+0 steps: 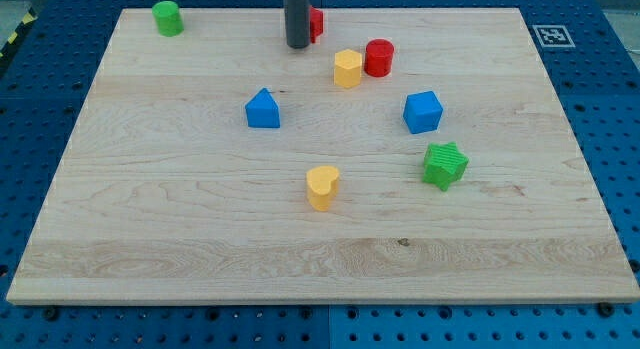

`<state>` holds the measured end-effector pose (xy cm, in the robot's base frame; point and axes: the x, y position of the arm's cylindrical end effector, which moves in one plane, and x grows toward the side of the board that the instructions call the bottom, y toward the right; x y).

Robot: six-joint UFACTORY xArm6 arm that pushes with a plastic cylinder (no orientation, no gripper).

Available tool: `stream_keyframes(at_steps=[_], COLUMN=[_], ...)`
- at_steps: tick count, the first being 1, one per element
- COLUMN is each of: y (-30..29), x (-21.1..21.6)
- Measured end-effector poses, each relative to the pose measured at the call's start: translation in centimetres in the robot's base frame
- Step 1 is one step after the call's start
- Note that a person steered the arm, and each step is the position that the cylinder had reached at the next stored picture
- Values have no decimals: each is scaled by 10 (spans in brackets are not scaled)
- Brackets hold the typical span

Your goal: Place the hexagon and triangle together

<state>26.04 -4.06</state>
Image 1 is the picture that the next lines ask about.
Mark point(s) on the blue triangle block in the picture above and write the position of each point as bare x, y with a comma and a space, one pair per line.
262, 111

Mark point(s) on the yellow hexagon block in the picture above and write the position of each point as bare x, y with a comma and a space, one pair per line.
347, 68

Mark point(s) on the yellow heart block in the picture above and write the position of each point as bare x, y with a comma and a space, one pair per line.
322, 185

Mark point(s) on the light wooden board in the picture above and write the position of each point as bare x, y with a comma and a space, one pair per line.
411, 156

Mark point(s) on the blue cube block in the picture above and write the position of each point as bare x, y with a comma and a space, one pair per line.
422, 112

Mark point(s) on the green star block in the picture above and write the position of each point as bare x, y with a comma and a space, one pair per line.
443, 164

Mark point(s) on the red cylinder block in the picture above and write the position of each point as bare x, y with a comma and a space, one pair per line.
378, 57

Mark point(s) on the red block behind rod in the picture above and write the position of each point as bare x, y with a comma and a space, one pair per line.
316, 24

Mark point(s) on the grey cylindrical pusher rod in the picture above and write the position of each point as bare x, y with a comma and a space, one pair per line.
297, 19

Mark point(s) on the green cylinder block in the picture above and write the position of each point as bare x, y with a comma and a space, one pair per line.
167, 18

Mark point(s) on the black white fiducial marker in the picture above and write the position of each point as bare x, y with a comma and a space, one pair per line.
553, 36

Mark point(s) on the yellow black hazard tape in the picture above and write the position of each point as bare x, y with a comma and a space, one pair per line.
17, 37

